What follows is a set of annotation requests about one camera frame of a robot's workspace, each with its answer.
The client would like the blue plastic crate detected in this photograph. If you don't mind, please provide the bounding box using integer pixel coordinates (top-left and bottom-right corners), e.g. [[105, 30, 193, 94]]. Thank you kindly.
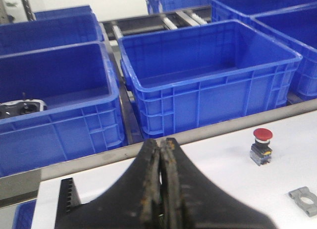
[[0, 42, 126, 177], [118, 20, 303, 138], [251, 5, 317, 100]]

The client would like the blue far-left back crate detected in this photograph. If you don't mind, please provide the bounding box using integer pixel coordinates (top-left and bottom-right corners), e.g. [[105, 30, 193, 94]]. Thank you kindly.
[[0, 14, 104, 55]]

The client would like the blue right plastic crate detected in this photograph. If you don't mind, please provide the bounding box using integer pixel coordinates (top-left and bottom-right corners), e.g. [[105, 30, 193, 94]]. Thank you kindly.
[[251, 5, 317, 100]]

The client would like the black slotted board rack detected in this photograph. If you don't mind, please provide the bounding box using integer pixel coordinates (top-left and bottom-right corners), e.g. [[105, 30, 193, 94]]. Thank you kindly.
[[54, 178, 81, 229]]

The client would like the blue crate below table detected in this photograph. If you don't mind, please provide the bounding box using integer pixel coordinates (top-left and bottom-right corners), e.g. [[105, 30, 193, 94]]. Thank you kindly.
[[12, 200, 36, 229]]

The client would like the white remote controller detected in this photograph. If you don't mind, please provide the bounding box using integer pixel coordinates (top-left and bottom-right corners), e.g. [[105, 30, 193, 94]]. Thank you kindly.
[[0, 92, 47, 119]]

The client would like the steel table edge rail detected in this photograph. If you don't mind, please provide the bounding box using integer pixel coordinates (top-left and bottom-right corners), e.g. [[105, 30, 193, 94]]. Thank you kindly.
[[0, 99, 317, 208]]

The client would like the blue centre plastic crate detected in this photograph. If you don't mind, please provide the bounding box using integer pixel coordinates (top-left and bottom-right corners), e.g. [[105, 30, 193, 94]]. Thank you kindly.
[[118, 20, 303, 138]]

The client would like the blue far back crate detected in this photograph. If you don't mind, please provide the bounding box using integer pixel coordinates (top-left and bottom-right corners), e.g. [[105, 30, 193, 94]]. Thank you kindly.
[[146, 0, 209, 14]]

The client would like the roller conveyor track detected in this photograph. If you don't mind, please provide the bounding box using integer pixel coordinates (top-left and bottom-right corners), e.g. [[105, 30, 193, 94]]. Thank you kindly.
[[99, 5, 211, 46]]

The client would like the red emergency stop button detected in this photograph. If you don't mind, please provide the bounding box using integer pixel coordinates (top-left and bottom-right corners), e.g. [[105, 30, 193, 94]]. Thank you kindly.
[[249, 128, 273, 166]]

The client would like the blue left plastic crate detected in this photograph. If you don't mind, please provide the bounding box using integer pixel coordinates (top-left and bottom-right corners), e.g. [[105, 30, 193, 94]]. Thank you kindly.
[[0, 42, 126, 177]]

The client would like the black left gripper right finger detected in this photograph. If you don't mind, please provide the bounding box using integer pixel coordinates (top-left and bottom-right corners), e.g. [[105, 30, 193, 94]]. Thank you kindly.
[[160, 138, 276, 229]]

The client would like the blue far-right back crate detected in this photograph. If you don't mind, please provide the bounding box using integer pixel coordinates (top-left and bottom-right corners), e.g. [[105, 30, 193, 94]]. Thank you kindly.
[[210, 0, 317, 22]]

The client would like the grey metal clamp block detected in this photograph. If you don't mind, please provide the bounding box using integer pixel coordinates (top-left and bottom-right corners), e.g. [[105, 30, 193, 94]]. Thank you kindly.
[[288, 186, 317, 217]]

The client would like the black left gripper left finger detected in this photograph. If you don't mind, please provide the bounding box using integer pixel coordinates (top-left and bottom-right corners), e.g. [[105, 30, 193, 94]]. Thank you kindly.
[[63, 139, 160, 229]]

